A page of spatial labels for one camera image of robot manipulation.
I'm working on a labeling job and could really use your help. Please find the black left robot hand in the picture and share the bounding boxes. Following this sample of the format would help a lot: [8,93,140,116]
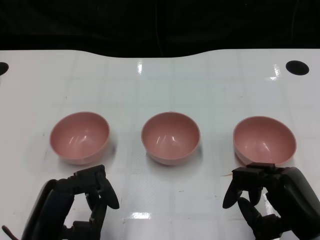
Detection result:
[21,164,120,240]

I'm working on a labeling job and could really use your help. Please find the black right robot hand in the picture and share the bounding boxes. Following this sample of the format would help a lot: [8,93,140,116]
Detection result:
[222,162,320,240]

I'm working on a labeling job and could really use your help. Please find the pink plastic bowl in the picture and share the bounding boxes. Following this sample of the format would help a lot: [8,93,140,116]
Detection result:
[49,111,111,166]
[141,111,201,166]
[232,115,298,168]

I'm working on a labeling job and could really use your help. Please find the black round table grommet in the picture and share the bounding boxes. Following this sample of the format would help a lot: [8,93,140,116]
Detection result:
[0,61,10,77]
[285,60,310,77]

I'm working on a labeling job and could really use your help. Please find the black backdrop curtain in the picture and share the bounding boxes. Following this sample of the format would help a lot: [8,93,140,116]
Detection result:
[0,0,320,59]

